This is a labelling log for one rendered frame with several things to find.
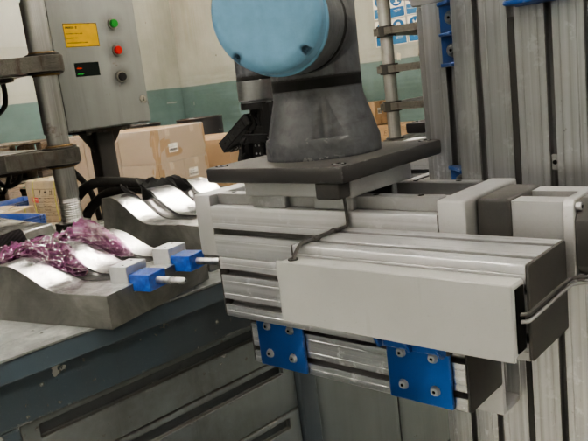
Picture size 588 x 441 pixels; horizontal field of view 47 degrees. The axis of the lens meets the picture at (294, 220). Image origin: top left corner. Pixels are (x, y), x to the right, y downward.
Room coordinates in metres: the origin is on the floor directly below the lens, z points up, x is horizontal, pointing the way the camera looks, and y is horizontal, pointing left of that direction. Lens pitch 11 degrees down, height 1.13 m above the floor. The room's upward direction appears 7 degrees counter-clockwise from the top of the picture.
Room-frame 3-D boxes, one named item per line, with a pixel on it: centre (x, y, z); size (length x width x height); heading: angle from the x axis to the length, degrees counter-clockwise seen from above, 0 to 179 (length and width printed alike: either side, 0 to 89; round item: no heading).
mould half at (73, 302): (1.22, 0.45, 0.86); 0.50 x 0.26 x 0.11; 61
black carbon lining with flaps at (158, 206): (1.51, 0.25, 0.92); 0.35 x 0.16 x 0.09; 44
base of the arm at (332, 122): (0.89, -0.05, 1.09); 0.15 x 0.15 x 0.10
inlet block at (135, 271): (1.04, 0.24, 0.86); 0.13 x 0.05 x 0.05; 61
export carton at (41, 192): (6.48, 2.17, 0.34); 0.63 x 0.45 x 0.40; 52
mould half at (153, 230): (1.53, 0.25, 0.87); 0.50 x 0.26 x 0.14; 44
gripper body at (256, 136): (1.37, 0.04, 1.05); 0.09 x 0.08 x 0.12; 44
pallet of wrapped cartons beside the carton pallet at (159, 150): (5.70, 1.30, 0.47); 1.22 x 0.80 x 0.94; 56
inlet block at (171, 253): (1.14, 0.18, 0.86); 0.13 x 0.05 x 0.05; 61
